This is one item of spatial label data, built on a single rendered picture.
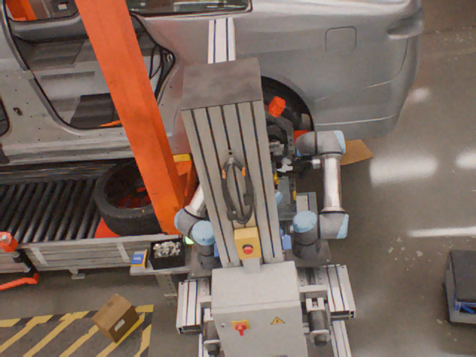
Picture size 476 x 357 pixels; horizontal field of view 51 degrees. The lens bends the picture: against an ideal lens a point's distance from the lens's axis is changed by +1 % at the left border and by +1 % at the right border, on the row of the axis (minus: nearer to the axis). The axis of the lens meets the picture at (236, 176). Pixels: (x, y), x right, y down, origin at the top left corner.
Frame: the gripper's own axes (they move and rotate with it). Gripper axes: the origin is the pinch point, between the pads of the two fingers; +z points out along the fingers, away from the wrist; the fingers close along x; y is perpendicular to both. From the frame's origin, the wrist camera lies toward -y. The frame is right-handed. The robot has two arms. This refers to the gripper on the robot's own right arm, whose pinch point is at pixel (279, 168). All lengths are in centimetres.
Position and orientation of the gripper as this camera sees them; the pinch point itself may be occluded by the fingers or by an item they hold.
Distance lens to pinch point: 301.6
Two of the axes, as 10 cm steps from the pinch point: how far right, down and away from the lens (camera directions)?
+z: -9.9, 0.8, 1.2
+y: -1.4, -7.2, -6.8
